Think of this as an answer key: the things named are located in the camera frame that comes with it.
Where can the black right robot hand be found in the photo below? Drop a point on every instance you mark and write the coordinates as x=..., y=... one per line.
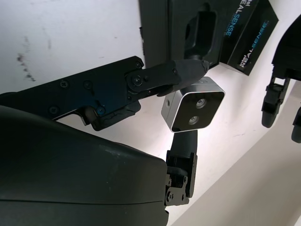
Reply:
x=58, y=179

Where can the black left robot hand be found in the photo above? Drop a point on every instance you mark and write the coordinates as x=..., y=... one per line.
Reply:
x=282, y=66

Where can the black RealSense box lid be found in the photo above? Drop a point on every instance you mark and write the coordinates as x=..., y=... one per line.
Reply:
x=249, y=40

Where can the silver depth camera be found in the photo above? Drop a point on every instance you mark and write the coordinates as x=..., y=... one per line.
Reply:
x=197, y=113

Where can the black camera box base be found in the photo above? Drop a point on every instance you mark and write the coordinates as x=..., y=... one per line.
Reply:
x=160, y=28

